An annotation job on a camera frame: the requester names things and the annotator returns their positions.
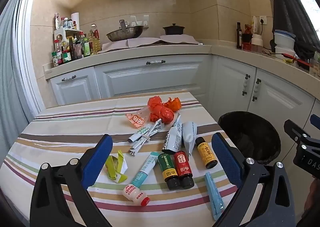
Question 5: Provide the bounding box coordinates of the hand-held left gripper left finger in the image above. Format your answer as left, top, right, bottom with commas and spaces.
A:
30, 134, 118, 227

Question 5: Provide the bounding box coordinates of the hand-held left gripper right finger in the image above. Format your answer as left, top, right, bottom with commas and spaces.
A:
211, 132, 298, 227

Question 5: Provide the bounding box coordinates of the yellow green wrapper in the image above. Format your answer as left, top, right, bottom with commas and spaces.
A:
105, 150, 128, 183

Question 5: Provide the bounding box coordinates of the yellow label brown bottle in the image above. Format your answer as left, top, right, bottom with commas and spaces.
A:
195, 137, 217, 169

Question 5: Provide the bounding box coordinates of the black trash bin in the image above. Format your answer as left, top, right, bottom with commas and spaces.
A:
217, 111, 282, 166

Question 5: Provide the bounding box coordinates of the light blue stick packet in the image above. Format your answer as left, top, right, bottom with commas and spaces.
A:
204, 172, 225, 221

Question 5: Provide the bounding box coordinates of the white stick sachet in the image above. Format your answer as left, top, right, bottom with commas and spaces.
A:
128, 134, 152, 155

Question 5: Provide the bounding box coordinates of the red label brown bottle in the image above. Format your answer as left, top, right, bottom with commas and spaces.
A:
174, 150, 195, 190

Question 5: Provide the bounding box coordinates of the small white yogurt bottle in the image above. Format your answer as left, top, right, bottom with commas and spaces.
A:
122, 184, 151, 207

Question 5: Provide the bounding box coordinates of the teal white toothpaste box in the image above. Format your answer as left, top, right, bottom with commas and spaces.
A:
132, 152, 161, 189

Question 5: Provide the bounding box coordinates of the white green print sachet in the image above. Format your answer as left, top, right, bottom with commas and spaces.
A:
128, 124, 153, 143

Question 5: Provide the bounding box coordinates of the white black printed pouch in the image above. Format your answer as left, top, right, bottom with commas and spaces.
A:
162, 114, 183, 155

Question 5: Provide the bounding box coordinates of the clear orange print wrapper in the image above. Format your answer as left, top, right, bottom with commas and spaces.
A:
126, 107, 152, 128

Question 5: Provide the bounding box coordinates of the green label brown bottle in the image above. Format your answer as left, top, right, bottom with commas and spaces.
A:
157, 153, 181, 191

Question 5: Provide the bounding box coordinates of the silver foil wrapper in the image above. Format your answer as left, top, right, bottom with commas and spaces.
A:
149, 119, 166, 138

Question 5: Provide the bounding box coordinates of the small orange plastic bag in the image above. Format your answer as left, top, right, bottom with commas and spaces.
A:
162, 97, 182, 112

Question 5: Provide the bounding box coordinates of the large orange plastic bag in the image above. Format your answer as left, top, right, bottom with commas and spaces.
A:
147, 95, 175, 125

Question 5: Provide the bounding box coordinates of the striped tablecloth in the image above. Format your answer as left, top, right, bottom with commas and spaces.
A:
0, 90, 240, 227

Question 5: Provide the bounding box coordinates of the clear glass tumbler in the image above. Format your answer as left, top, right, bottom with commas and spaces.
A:
309, 58, 320, 77

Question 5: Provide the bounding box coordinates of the small white cabinet door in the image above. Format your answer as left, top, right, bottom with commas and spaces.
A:
50, 67, 102, 106

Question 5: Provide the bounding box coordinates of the white plastic container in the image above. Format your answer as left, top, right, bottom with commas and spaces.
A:
274, 46, 297, 60

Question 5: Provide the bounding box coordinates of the white container blue lid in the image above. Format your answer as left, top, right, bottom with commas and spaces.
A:
273, 30, 296, 49

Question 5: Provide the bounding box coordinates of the white lid plastic jar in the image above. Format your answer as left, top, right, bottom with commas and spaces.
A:
251, 34, 263, 52

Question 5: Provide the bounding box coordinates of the wide white cabinet front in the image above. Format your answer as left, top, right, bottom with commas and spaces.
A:
94, 54, 213, 98

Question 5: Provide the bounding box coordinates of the red black jar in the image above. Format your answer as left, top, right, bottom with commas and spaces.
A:
242, 24, 252, 51

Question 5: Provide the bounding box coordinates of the dark olive oil bottle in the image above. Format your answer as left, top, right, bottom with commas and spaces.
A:
236, 22, 243, 49

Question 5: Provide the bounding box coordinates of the group of condiment bottles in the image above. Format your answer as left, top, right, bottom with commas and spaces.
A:
51, 13, 102, 68

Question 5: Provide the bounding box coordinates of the dark curtain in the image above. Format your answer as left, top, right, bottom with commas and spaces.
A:
265, 0, 320, 60

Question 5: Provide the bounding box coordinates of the beige stove cover cloth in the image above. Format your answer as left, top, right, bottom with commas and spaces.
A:
101, 34, 200, 52

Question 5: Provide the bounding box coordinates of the steel wok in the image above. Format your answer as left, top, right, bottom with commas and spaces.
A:
106, 19, 145, 42

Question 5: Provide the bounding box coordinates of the white spice rack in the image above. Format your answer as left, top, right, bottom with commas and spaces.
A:
54, 28, 83, 44

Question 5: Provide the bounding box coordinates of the black cooking pot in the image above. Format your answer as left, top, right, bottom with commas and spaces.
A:
162, 23, 185, 36

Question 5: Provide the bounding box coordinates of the white paper towel roll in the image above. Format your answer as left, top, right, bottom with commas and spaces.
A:
71, 12, 80, 29

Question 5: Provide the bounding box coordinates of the red handled spatula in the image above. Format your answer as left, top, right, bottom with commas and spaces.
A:
281, 53, 312, 66

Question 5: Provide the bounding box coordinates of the black power cable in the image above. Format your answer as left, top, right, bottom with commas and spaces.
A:
260, 20, 278, 54

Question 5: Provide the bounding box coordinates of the white door frame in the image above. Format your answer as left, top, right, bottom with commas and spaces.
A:
14, 0, 47, 117

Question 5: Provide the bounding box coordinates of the white wall hook rack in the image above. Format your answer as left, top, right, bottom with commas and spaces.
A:
129, 15, 150, 28

